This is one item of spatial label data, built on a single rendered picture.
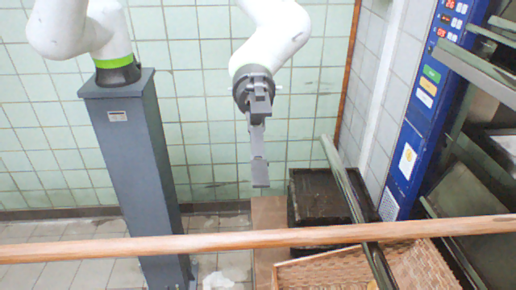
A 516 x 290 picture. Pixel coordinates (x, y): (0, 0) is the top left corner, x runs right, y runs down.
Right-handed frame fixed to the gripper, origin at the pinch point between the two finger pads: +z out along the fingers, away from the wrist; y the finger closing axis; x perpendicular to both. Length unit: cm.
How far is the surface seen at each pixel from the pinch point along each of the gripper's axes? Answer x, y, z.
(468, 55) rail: -40.5, -9.3, -15.4
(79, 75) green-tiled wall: 83, 33, -117
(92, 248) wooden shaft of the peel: 27.4, 13.1, 7.1
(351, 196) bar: -18.8, 15.7, -4.7
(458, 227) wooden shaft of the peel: -33.1, 12.8, 7.1
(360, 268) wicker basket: -35, 65, -21
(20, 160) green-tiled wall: 133, 85, -117
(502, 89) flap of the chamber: -40.2, -7.2, -4.2
